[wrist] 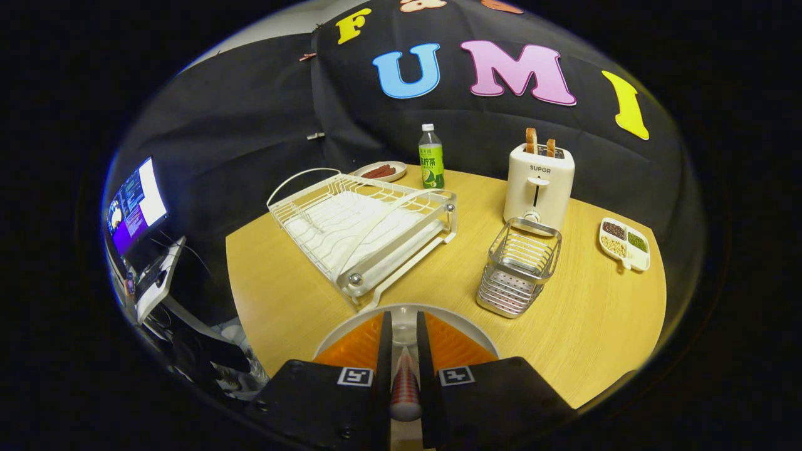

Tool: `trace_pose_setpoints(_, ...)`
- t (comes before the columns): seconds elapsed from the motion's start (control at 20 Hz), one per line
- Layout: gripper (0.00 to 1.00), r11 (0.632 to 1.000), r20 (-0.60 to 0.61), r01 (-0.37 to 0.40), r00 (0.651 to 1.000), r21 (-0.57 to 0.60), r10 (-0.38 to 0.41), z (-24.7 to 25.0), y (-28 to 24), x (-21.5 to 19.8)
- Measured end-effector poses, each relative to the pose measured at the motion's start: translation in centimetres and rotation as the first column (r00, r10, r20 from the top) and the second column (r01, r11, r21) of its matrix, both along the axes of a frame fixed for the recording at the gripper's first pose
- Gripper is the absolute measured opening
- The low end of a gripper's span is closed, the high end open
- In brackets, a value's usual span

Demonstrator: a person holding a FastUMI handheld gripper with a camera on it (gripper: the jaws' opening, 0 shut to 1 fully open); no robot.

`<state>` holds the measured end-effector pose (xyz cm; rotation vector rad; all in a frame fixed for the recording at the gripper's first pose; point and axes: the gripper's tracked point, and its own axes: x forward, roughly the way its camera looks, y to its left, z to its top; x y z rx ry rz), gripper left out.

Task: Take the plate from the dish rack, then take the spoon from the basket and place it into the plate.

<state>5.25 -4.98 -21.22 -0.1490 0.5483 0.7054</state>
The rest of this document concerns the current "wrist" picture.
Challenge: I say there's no white plate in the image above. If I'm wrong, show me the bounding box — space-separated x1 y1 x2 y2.
312 304 501 363

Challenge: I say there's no white toaster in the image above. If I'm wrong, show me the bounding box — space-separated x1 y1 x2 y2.
503 143 576 236

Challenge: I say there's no metal wire basket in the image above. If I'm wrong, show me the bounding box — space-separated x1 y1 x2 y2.
476 217 563 319

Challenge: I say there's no white wire dish rack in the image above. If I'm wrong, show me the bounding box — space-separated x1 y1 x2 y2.
266 167 458 312

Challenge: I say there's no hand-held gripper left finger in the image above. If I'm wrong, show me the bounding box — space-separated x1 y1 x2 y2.
244 311 393 451

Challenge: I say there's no small beige plate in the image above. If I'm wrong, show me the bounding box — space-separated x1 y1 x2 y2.
353 161 408 183

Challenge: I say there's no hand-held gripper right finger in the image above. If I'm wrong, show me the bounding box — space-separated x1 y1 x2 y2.
416 311 577 449

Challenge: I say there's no green label drink bottle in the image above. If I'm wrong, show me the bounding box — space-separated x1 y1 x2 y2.
418 123 445 190

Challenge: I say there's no wooden handle metal spoon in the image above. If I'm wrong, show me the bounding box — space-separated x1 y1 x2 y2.
390 313 423 422

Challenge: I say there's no black backdrop cloth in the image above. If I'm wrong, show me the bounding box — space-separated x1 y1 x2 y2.
103 0 706 326

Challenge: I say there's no white divided snack tray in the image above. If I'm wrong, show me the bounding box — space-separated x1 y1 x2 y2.
598 217 651 272

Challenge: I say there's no computer monitor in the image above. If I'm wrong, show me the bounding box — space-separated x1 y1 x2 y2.
105 157 169 257

